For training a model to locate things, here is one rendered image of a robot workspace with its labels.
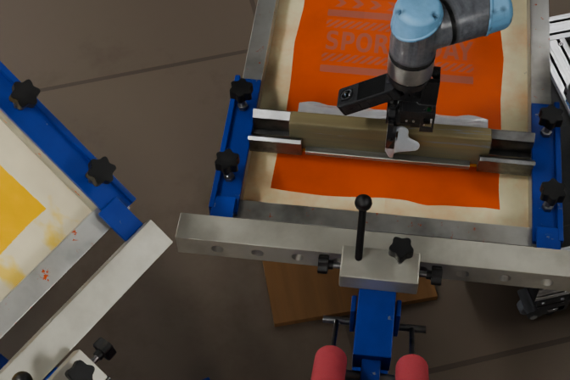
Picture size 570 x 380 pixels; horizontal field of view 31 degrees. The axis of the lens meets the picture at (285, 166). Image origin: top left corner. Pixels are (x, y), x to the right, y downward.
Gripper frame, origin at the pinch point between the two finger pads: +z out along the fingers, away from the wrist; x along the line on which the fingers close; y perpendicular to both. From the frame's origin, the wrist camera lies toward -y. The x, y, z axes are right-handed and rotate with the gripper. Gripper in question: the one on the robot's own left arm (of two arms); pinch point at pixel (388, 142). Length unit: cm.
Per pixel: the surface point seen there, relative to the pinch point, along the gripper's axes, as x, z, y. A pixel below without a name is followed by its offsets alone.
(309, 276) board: 25, 99, -17
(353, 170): -3.1, 5.4, -5.8
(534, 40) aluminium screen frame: 29.2, 1.5, 26.7
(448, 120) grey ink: 9.9, 4.8, 10.9
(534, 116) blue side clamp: 9.3, 0.5, 26.3
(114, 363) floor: -6, 101, -65
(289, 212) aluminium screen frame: -15.7, 2.1, -16.0
